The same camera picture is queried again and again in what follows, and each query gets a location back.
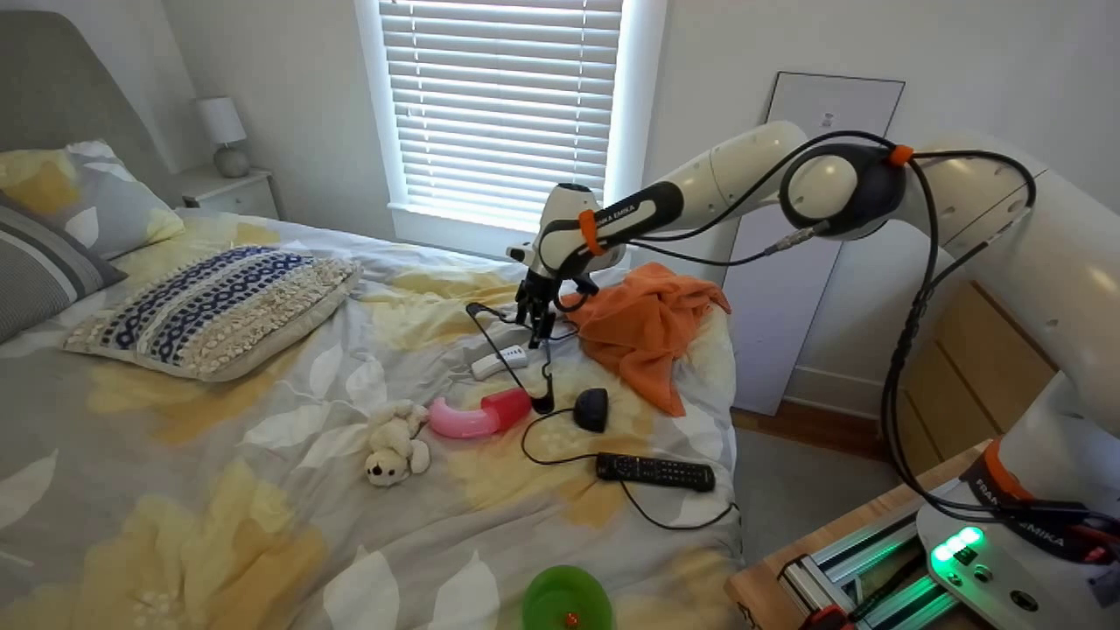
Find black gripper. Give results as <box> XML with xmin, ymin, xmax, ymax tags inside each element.
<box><xmin>507</xmin><ymin>258</ymin><xmax>573</xmax><ymax>357</ymax></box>

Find white remote control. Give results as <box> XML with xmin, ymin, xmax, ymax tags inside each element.
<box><xmin>470</xmin><ymin>329</ymin><xmax>554</xmax><ymax>385</ymax></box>

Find pink cup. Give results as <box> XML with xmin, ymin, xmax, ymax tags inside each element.
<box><xmin>425</xmin><ymin>385</ymin><xmax>536</xmax><ymax>446</ymax></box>

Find black remote control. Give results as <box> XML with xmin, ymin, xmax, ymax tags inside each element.
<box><xmin>591</xmin><ymin>452</ymin><xmax>718</xmax><ymax>498</ymax></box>

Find black computer mouse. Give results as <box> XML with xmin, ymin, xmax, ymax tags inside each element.
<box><xmin>572</xmin><ymin>385</ymin><xmax>612</xmax><ymax>439</ymax></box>

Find orange cloth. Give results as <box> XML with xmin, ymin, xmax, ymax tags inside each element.
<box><xmin>564</xmin><ymin>258</ymin><xmax>736</xmax><ymax>419</ymax></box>

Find white plush toy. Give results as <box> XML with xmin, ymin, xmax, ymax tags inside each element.
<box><xmin>362</xmin><ymin>399</ymin><xmax>434</xmax><ymax>491</ymax></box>

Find white window blinds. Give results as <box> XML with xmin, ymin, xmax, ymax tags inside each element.
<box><xmin>378</xmin><ymin>0</ymin><xmax>627</xmax><ymax>243</ymax></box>

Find white wardrobe cabinet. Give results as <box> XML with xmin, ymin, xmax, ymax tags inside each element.
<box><xmin>721</xmin><ymin>65</ymin><xmax>909</xmax><ymax>419</ymax></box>

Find green plastic bowl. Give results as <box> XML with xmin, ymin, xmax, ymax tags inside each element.
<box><xmin>517</xmin><ymin>562</ymin><xmax>619</xmax><ymax>630</ymax></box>

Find blue white knit pillow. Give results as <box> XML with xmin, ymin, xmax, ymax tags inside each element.
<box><xmin>63</xmin><ymin>243</ymin><xmax>362</xmax><ymax>389</ymax></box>

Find white nightstand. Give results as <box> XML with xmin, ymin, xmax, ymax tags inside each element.
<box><xmin>161</xmin><ymin>167</ymin><xmax>283</xmax><ymax>224</ymax></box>

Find bed with cream sheets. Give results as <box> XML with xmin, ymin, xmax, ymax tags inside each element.
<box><xmin>0</xmin><ymin>205</ymin><xmax>745</xmax><ymax>630</ymax></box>

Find white table lamp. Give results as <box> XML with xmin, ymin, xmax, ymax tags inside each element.
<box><xmin>193</xmin><ymin>96</ymin><xmax>257</xmax><ymax>182</ymax></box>

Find wooden dresser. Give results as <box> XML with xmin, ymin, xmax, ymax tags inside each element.
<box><xmin>878</xmin><ymin>278</ymin><xmax>1062</xmax><ymax>482</ymax></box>

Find yellow grey floral pillow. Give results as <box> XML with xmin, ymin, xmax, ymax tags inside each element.
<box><xmin>0</xmin><ymin>137</ymin><xmax>189</xmax><ymax>266</ymax></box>

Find grey striped pillow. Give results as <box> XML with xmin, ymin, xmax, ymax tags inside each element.
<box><xmin>0</xmin><ymin>196</ymin><xmax>126</xmax><ymax>347</ymax></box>

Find grey bed headboard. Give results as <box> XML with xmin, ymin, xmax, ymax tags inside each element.
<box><xmin>0</xmin><ymin>9</ymin><xmax>176</xmax><ymax>203</ymax></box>

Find black mouse cable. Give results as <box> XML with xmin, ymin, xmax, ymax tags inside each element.
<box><xmin>517</xmin><ymin>411</ymin><xmax>741</xmax><ymax>534</ymax></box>

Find white window frame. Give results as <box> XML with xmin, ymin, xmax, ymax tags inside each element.
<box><xmin>349</xmin><ymin>0</ymin><xmax>673</xmax><ymax>266</ymax></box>

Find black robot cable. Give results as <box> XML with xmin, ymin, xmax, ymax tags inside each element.
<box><xmin>558</xmin><ymin>127</ymin><xmax>1120</xmax><ymax>540</ymax></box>

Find aluminium rail mount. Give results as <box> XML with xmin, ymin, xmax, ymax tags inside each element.
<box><xmin>777</xmin><ymin>511</ymin><xmax>937</xmax><ymax>625</ymax></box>

